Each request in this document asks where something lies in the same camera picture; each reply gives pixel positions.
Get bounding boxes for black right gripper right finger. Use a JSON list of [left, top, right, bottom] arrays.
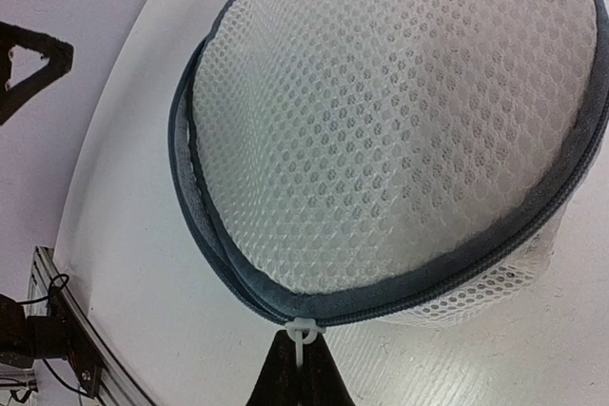
[[300, 335, 355, 406]]

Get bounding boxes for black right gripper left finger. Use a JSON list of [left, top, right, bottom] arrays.
[[246, 332, 300, 406]]

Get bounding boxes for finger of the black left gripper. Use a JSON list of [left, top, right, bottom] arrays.
[[1, 22, 74, 126]]

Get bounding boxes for white zip tie zipper pull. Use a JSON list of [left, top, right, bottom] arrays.
[[285, 318, 320, 369]]

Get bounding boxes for white mesh laundry bag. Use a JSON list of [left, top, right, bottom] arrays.
[[167, 0, 608, 327]]

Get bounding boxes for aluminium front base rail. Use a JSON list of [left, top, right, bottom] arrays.
[[26, 246, 156, 405]]

